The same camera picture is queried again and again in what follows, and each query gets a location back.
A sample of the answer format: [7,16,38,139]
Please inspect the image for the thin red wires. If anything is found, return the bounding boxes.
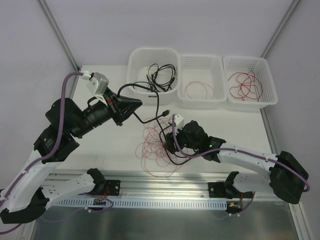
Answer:
[134,116,183,177]

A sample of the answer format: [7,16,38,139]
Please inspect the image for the black USB cable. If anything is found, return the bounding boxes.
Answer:
[149,63,176,92]

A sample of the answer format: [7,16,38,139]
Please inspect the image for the thick red wire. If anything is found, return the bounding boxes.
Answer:
[234,71,257,101]
[227,71,265,103]

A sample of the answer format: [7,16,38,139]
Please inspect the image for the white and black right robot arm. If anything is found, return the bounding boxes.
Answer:
[163,115,311,204]

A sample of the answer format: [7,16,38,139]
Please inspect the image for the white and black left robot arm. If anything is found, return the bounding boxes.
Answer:
[0,89,143,224]

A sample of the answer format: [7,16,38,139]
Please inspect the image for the white solid plastic tub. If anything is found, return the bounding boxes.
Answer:
[126,47,182,105]

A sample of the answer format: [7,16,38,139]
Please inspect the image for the white perforated middle basket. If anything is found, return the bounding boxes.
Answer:
[177,54,227,110]

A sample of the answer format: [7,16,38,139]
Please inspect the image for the white perforated basket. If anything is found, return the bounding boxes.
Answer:
[177,54,227,110]
[223,56,278,112]

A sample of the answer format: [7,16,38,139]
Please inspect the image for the white perforated right basket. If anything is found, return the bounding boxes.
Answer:
[223,56,278,112]

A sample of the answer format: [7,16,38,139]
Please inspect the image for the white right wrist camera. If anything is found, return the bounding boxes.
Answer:
[168,114,185,130]

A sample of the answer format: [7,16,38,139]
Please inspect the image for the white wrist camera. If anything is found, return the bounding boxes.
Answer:
[168,114,185,130]
[81,71,109,105]

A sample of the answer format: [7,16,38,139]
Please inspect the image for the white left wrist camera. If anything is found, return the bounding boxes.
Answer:
[81,71,109,105]

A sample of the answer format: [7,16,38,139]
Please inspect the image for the thin red wire in basket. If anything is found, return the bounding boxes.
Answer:
[183,81,216,100]

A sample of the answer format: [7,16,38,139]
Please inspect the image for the black cable in tub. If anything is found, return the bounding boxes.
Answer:
[146,63,161,93]

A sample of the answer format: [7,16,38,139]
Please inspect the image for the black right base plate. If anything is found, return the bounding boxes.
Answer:
[207,182,237,199]

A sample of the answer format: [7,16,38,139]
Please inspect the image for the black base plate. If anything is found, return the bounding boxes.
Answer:
[207,182,237,199]
[82,178,122,197]

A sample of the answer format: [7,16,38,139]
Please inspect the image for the aluminium mounting rail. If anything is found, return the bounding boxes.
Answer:
[47,169,286,201]

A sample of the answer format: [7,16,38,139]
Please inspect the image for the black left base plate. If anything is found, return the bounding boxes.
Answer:
[82,178,122,197]

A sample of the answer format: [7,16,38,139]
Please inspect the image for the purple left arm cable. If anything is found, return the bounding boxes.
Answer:
[0,71,113,236]

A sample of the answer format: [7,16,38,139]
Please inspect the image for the white slotted cable duct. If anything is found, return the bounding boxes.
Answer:
[55,196,227,211]

